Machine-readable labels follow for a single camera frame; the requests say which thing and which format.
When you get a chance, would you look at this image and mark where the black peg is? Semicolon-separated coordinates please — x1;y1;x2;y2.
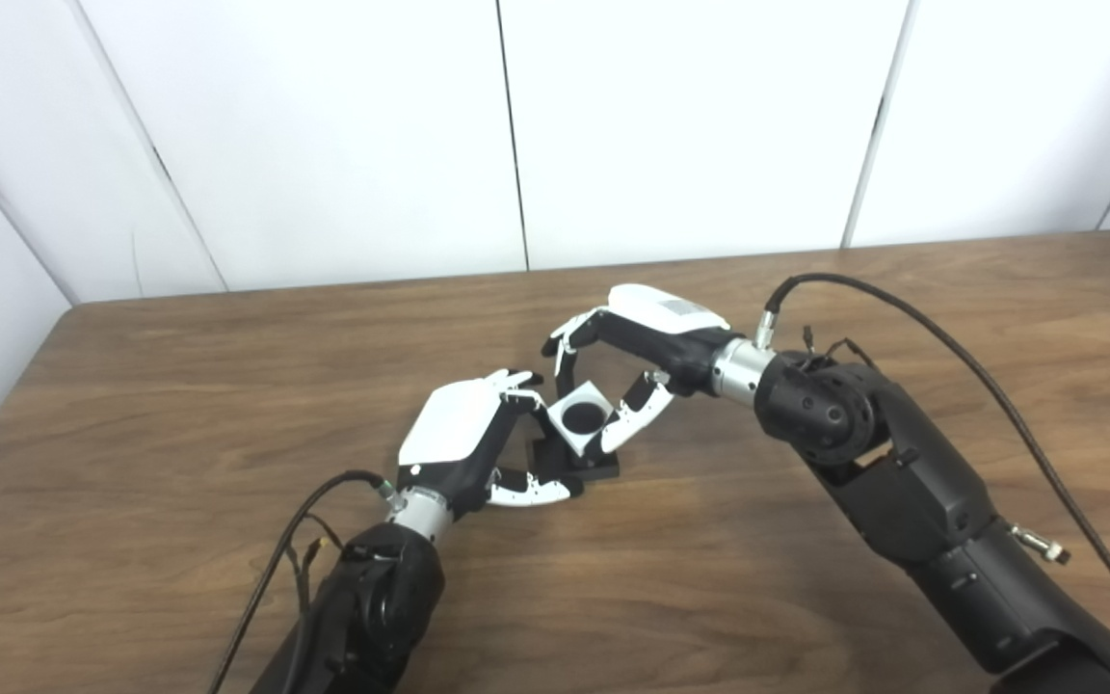
528;403;620;483

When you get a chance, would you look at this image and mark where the white square piece with hole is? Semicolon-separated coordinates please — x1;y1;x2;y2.
545;380;619;456

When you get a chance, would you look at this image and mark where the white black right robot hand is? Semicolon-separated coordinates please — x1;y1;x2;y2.
542;283;741;456

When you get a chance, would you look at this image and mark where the thin right wrist wire bundle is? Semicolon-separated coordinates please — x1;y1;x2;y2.
801;326;874;372

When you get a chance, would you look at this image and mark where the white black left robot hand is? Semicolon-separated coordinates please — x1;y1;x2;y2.
395;369;583;517

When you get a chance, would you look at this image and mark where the thin left wrist wire bundle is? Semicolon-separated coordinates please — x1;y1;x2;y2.
290;535;344;618

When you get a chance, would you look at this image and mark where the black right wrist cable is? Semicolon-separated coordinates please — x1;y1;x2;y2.
755;273;1110;656

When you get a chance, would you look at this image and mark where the thin wrist wire bundle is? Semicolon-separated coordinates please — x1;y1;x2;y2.
801;326;874;372
290;535;344;618

